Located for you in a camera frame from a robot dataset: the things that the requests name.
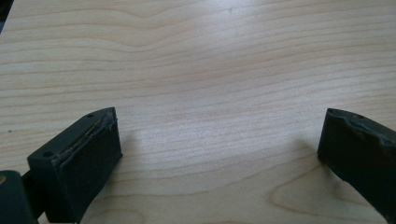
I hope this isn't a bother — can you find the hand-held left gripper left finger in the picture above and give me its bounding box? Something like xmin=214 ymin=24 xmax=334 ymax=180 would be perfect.
xmin=26 ymin=106 xmax=123 ymax=224

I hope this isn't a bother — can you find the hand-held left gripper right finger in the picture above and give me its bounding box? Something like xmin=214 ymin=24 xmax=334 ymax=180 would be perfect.
xmin=317 ymin=107 xmax=396 ymax=224

